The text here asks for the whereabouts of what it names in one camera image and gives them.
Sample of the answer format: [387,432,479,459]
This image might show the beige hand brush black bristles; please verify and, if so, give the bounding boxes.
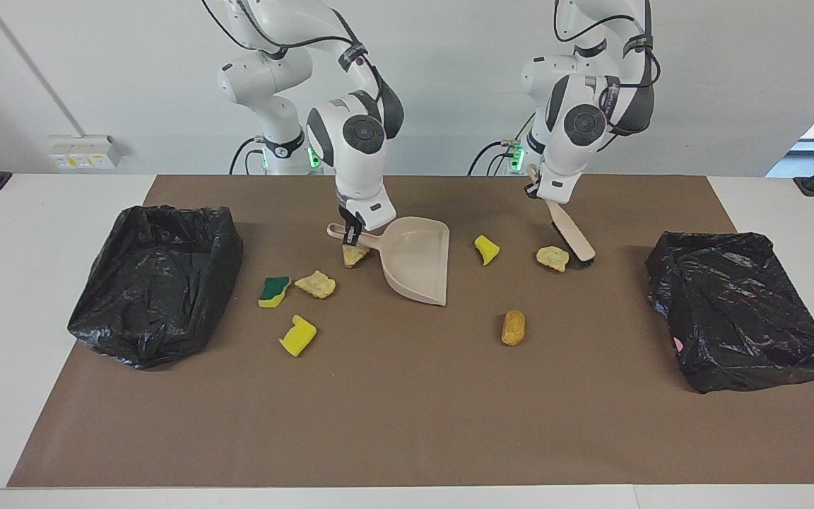
[524,164,597,269]

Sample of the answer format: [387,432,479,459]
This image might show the black bagged bin pink mark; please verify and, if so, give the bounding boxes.
[645,230,814,395]

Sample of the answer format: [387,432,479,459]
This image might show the white wall socket box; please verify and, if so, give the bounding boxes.
[47,134,125,171]

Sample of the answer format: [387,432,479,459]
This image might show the green and yellow sponge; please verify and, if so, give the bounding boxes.
[258,276,293,310]

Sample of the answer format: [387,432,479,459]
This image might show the brown bread roll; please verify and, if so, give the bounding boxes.
[501,310,527,347]

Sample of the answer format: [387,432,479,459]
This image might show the beige plastic dustpan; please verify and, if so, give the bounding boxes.
[326,216,451,308]

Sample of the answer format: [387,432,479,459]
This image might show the black right base cable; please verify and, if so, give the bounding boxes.
[228,136,267,176]

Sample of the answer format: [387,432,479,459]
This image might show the small yellow sponge piece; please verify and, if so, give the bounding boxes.
[473,235,502,267]

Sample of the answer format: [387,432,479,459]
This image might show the large yellow sponge piece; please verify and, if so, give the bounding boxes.
[278,315,318,358]

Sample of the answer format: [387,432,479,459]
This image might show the white wall conduit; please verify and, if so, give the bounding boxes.
[0,0,84,139]

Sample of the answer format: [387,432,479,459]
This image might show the black left base cable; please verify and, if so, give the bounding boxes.
[466,112,521,177]

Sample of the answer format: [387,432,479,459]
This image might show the brown table mat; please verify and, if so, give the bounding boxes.
[7,174,814,488]

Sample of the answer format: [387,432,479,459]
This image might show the black base cable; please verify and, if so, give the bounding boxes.
[228,136,267,176]
[466,112,521,177]

